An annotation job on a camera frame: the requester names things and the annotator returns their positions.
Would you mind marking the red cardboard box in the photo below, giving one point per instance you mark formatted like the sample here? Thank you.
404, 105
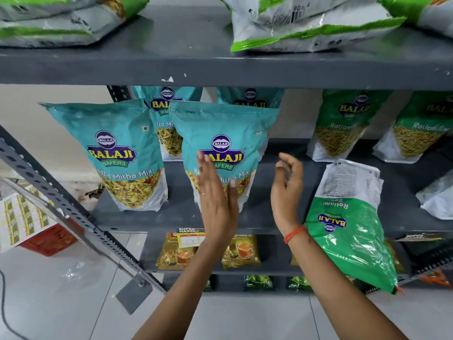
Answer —
53, 240

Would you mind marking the person's left forearm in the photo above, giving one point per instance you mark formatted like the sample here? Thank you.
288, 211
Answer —
184, 297

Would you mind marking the person's right hand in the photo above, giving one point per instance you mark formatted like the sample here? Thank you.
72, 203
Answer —
287, 203

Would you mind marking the person's left thumb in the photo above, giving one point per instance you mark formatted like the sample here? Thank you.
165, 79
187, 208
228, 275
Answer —
233, 200

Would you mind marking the teal snack mix packet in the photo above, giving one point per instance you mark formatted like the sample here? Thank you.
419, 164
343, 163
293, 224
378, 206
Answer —
226, 134
166, 120
247, 97
113, 152

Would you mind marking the crumpled clear plastic wrap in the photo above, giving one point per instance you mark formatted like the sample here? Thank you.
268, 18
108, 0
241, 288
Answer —
74, 269

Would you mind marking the person's right thumb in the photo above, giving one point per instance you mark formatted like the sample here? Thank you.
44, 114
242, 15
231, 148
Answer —
279, 171

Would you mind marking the person's right forearm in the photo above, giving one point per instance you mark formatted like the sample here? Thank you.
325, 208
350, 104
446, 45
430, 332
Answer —
332, 297

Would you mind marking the dark green tea packet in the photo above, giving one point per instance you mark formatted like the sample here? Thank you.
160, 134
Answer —
298, 283
258, 282

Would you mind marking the white green snack packet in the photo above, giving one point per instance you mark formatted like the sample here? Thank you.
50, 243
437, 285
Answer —
424, 8
283, 7
318, 31
53, 5
60, 30

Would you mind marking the yellow red shelf price label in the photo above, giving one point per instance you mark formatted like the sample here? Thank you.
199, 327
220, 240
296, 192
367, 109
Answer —
191, 237

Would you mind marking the yellow tea packet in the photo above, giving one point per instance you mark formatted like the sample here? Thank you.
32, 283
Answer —
173, 258
241, 252

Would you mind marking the orange thread wristband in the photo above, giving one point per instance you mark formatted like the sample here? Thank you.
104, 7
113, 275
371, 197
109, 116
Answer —
293, 234

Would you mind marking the grey metal foot plate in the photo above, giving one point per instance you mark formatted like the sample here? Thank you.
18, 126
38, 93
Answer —
134, 293

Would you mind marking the sheet of yellow labels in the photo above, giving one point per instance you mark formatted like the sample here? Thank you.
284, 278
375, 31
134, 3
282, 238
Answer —
21, 219

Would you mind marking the orange packet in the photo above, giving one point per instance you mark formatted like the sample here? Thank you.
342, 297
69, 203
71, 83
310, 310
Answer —
436, 277

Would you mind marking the person's left hand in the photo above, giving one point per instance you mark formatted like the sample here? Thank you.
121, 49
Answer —
216, 212

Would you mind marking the grey slotted metal angle bar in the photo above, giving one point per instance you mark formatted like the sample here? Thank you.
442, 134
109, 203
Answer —
42, 175

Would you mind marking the grey metal shelving unit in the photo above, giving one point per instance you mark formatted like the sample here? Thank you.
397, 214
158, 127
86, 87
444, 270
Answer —
177, 67

